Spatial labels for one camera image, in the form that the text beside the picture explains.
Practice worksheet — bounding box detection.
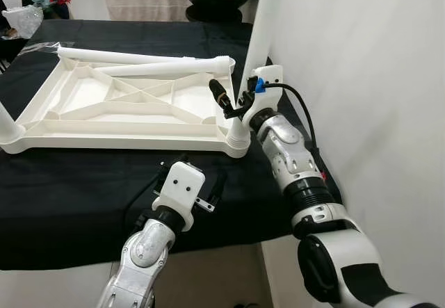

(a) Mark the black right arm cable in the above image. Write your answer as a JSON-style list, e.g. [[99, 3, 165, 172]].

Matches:
[[261, 81, 319, 149]]

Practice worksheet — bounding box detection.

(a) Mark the white plastic table top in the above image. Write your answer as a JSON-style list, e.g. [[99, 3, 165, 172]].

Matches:
[[0, 44, 252, 159]]

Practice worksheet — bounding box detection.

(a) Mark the clear plastic bag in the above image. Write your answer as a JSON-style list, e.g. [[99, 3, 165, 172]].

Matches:
[[0, 6, 44, 41]]

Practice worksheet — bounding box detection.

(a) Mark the black fabric bag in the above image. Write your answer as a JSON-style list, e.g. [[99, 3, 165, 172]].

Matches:
[[0, 0, 70, 62]]

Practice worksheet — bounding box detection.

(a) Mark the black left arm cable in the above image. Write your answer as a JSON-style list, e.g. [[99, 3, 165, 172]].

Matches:
[[124, 169, 168, 232]]

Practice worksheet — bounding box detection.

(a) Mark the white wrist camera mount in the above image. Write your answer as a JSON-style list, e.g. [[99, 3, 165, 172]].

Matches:
[[247, 65, 284, 124], [152, 161, 207, 232]]

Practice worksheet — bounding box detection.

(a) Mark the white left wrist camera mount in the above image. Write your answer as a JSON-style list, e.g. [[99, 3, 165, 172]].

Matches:
[[152, 161, 207, 232]]

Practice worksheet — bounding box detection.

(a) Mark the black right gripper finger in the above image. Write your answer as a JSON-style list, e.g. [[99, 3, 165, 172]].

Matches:
[[209, 79, 234, 112]]

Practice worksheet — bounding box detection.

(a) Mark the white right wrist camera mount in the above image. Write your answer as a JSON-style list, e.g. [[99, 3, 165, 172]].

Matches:
[[247, 65, 284, 124]]

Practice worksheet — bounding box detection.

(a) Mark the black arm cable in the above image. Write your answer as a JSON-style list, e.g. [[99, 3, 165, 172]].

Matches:
[[261, 81, 319, 149], [124, 169, 168, 232]]

